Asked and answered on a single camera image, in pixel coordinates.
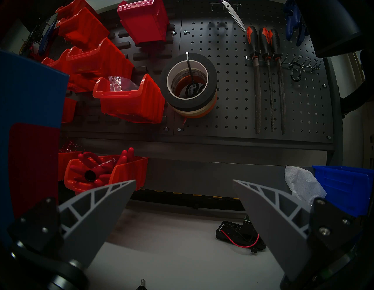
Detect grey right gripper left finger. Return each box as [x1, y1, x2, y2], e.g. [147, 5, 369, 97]
[8, 180, 137, 269]

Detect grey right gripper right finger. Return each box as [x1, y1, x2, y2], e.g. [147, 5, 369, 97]
[233, 179, 363, 283]

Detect blue shop towel box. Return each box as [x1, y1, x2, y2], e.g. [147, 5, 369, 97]
[0, 49, 70, 243]

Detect white tissue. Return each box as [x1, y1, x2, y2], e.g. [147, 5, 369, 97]
[284, 165, 327, 207]

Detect bright blue plastic bin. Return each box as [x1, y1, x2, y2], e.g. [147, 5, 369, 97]
[311, 165, 374, 218]

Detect clear bag of parts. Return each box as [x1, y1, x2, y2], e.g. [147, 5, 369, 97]
[108, 76, 139, 92]

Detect beige tape roll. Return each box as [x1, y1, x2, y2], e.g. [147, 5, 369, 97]
[169, 94, 218, 116]

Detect black carabiner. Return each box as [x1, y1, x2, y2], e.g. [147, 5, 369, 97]
[290, 62, 303, 82]

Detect small black tape roll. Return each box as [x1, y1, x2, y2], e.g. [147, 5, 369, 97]
[185, 82, 205, 99]

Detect brown tape roll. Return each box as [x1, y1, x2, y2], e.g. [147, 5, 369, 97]
[175, 75, 207, 98]

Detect metal peg hook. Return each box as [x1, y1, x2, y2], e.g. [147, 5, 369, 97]
[185, 52, 197, 88]

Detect dark red storage bin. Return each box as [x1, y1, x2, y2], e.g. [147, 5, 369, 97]
[117, 0, 170, 45]

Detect black battery holder red wire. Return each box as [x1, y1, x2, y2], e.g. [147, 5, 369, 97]
[215, 217, 267, 253]

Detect tangled red wire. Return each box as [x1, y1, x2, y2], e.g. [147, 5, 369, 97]
[60, 140, 78, 153]

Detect dark pegboard wall panel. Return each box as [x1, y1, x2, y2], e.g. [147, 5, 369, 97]
[18, 0, 343, 211]

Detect orange black handled file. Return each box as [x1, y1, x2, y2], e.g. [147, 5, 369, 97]
[246, 25, 262, 134]
[269, 28, 286, 135]
[258, 27, 276, 133]

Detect metal hook rail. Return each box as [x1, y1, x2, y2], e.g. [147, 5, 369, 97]
[245, 53, 322, 71]

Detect blue handled tool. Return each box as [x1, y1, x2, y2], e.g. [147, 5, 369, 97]
[37, 20, 57, 56]

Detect blue handled pliers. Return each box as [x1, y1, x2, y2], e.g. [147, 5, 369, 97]
[282, 0, 310, 47]

